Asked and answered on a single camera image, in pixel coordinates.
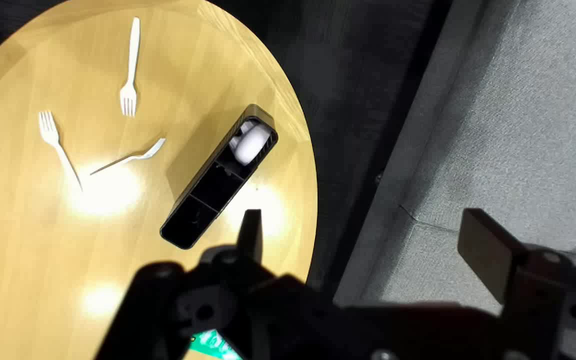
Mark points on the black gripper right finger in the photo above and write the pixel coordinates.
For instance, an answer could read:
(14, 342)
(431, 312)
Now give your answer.
(491, 257)

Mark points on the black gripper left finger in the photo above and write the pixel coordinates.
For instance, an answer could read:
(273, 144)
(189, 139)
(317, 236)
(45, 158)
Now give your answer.
(250, 236)

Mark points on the white plastic fork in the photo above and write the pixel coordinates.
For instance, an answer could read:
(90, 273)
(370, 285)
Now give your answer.
(49, 130)
(132, 53)
(149, 152)

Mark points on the black utensil holder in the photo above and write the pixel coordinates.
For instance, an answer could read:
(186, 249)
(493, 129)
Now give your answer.
(199, 207)

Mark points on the green printed card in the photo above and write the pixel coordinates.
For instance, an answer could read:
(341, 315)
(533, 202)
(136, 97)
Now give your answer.
(214, 344)

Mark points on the white utensil in holder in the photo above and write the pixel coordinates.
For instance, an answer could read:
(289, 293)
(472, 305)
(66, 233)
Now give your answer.
(248, 142)

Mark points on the grey fabric sofa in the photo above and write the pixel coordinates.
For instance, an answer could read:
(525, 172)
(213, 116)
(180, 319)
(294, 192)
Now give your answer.
(521, 100)

